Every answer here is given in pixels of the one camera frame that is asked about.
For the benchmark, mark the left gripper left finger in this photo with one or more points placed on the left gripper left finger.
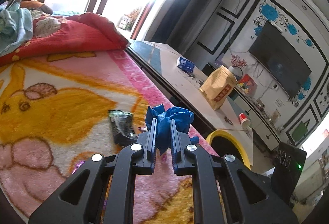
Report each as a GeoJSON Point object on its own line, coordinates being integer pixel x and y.
{"type": "Point", "coordinates": [102, 189]}

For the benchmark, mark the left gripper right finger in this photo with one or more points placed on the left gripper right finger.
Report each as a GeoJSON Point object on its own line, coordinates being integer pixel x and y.
{"type": "Point", "coordinates": [224, 189]}

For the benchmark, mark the blue plastic bag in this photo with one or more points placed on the blue plastic bag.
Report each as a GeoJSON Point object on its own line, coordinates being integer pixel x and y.
{"type": "Point", "coordinates": [183, 119]}

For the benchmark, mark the yellow rimmed trash bin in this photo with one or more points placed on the yellow rimmed trash bin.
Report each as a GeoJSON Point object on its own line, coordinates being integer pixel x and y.
{"type": "Point", "coordinates": [224, 143]}

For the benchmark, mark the black green snack bag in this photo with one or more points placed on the black green snack bag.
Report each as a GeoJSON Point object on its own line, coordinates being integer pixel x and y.
{"type": "Point", "coordinates": [122, 127]}

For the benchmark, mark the white tv cabinet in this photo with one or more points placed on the white tv cabinet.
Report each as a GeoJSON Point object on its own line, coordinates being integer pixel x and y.
{"type": "Point", "coordinates": [259, 122]}

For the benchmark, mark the red white paper cup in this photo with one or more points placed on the red white paper cup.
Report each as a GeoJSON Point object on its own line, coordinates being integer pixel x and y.
{"type": "Point", "coordinates": [244, 121]}

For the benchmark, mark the purple candy wrapper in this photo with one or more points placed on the purple candy wrapper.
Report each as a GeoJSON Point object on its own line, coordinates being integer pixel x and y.
{"type": "Point", "coordinates": [77, 166]}

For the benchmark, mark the brown paper bag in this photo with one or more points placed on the brown paper bag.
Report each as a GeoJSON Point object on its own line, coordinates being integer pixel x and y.
{"type": "Point", "coordinates": [218, 86]}

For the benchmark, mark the red picture box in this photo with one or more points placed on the red picture box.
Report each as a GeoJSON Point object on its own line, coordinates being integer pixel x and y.
{"type": "Point", "coordinates": [247, 85]}

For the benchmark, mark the grey coffee table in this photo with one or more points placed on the grey coffee table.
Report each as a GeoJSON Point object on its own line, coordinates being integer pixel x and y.
{"type": "Point", "coordinates": [160, 62]}

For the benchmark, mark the blue tissue pack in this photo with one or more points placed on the blue tissue pack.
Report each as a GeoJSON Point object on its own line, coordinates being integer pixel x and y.
{"type": "Point", "coordinates": [185, 65]}

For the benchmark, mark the white vase red flowers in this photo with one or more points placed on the white vase red flowers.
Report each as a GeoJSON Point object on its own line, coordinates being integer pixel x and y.
{"type": "Point", "coordinates": [237, 65]}

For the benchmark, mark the red quilt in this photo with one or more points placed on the red quilt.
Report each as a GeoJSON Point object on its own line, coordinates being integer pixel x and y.
{"type": "Point", "coordinates": [72, 34]}

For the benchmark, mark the grey standing air conditioner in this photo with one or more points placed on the grey standing air conditioner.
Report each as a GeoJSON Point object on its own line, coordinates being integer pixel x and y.
{"type": "Point", "coordinates": [193, 21]}

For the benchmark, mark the light blue cloth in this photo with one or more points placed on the light blue cloth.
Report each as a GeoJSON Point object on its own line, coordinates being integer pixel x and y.
{"type": "Point", "coordinates": [16, 27]}

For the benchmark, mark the black wall television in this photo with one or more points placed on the black wall television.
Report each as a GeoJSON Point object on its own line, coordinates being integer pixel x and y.
{"type": "Point", "coordinates": [279, 57]}

